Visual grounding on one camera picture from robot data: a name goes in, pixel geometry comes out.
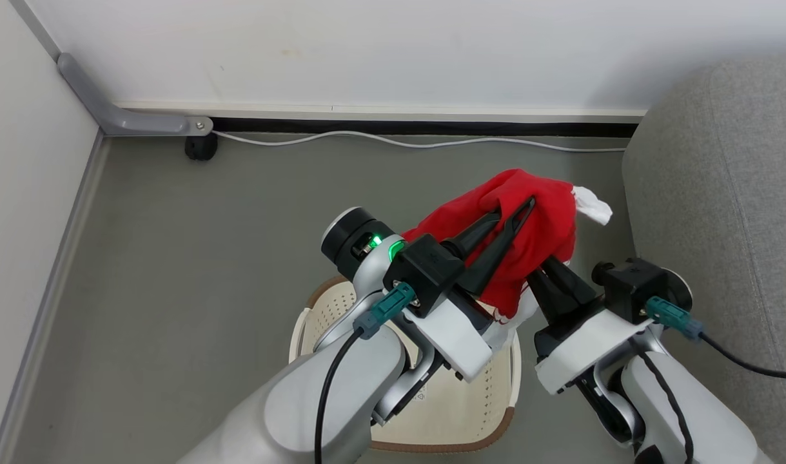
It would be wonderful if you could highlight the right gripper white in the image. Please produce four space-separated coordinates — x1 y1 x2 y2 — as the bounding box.
527 256 654 395

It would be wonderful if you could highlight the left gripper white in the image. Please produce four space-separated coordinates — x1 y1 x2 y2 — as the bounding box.
398 197 536 382

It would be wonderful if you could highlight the red and white garment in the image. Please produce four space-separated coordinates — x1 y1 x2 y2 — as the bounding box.
402 168 613 352

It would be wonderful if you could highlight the grey fabric sofa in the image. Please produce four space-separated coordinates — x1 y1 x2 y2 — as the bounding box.
622 55 786 464

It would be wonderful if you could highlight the cream perforated laundry basket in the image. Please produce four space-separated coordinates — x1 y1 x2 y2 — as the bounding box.
288 275 522 453

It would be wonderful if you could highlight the white baseboard strip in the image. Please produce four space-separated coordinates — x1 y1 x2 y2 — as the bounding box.
113 100 648 123

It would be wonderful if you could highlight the black caster wheel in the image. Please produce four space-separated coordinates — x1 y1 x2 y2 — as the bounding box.
184 133 219 161

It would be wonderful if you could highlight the grey metal partition foot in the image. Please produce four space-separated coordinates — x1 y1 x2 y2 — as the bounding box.
57 53 214 137

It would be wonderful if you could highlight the black cable teal connector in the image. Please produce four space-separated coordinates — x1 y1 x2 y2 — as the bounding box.
644 295 786 380
314 282 417 464

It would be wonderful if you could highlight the white floor cable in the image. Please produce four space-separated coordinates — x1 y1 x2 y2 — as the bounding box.
212 130 627 153

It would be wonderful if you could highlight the thin black braided cable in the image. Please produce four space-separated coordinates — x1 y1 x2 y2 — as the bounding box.
636 351 695 464

